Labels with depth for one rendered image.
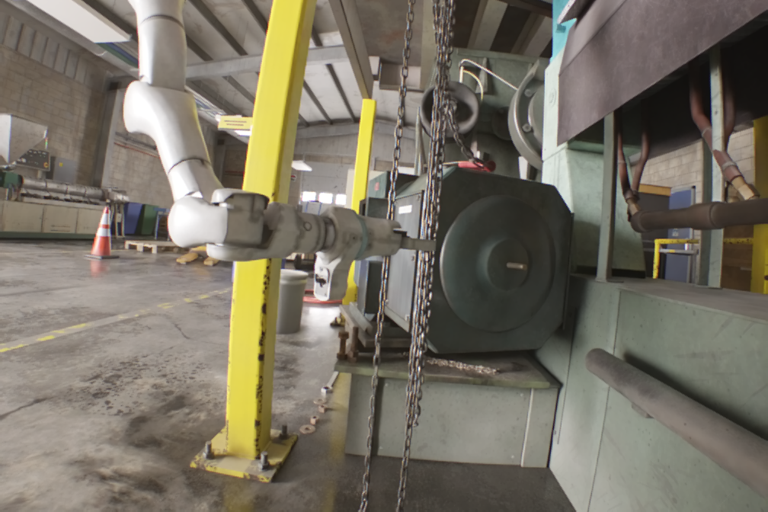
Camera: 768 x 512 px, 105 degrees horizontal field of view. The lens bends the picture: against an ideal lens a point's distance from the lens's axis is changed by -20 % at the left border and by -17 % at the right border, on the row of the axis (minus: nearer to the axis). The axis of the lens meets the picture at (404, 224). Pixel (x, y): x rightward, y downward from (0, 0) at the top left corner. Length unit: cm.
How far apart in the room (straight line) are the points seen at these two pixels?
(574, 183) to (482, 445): 91
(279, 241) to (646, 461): 69
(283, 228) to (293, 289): 188
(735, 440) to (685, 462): 21
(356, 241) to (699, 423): 48
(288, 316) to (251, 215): 194
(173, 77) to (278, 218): 34
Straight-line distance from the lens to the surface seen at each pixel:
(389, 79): 298
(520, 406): 119
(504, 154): 189
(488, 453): 124
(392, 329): 108
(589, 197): 136
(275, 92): 106
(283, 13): 117
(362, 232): 53
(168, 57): 70
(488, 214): 86
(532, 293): 95
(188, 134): 58
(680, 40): 88
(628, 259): 134
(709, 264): 122
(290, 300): 234
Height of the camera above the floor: 66
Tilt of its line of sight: 2 degrees up
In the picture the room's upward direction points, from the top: 5 degrees clockwise
